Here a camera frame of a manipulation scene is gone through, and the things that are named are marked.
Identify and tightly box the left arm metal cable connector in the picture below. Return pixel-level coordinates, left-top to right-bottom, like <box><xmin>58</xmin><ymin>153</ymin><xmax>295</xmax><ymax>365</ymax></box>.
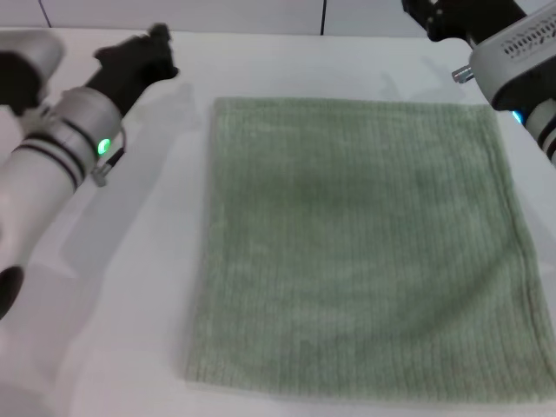
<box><xmin>89</xmin><ymin>125</ymin><xmax>128</xmax><ymax>189</ymax></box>

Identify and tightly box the right arm metal cable connector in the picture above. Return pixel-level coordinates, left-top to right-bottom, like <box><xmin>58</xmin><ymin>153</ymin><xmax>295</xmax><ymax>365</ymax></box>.
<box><xmin>451</xmin><ymin>64</ymin><xmax>476</xmax><ymax>85</ymax></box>

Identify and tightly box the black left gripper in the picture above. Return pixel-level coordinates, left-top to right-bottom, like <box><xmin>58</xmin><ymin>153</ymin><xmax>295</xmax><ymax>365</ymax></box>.
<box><xmin>83</xmin><ymin>23</ymin><xmax>182</xmax><ymax>119</ymax></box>

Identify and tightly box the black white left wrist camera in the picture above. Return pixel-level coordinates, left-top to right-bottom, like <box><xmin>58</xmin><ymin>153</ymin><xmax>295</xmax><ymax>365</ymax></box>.
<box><xmin>0</xmin><ymin>31</ymin><xmax>67</xmax><ymax>119</ymax></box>

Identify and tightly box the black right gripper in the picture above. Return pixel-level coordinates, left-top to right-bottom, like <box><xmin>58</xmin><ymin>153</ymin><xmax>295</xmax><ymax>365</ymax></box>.
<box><xmin>400</xmin><ymin>0</ymin><xmax>529</xmax><ymax>45</ymax></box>

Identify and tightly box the light green terry towel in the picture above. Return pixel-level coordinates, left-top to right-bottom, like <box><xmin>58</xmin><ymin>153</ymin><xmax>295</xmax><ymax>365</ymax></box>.
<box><xmin>185</xmin><ymin>96</ymin><xmax>553</xmax><ymax>403</ymax></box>

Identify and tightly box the arm metal cable connector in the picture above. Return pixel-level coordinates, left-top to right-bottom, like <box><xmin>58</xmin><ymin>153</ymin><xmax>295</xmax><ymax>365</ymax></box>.
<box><xmin>89</xmin><ymin>125</ymin><xmax>128</xmax><ymax>189</ymax></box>
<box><xmin>451</xmin><ymin>64</ymin><xmax>476</xmax><ymax>85</ymax></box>

